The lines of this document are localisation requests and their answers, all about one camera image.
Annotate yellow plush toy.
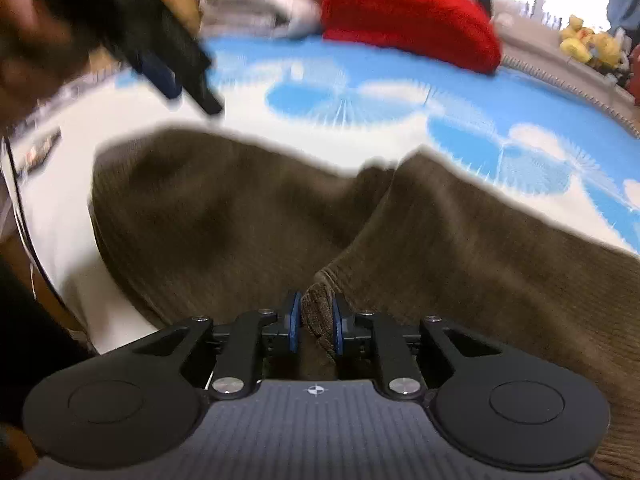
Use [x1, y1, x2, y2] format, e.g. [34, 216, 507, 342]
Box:
[559, 15, 597, 64]
[592, 30, 627, 73]

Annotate red folded blanket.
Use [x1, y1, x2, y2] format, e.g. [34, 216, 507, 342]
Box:
[320, 0, 504, 76]

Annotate thin black cable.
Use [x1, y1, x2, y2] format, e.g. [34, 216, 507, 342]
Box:
[0, 134, 67, 312]

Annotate brown corduroy pants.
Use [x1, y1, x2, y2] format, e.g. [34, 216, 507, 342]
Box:
[89, 127, 640, 480]

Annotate blue white printed bed sheet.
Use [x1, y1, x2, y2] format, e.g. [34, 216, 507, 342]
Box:
[0, 35, 640, 356]

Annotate person's left hand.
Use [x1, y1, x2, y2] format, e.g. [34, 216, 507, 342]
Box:
[0, 0, 97, 127]

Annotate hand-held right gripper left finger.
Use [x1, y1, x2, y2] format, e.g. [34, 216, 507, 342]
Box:
[133, 290, 303, 399]

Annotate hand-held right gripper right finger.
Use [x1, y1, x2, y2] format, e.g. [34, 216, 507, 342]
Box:
[332, 293, 503, 401]

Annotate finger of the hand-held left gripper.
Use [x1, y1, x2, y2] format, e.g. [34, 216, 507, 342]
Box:
[164, 29, 224, 117]
[134, 52, 180, 101]

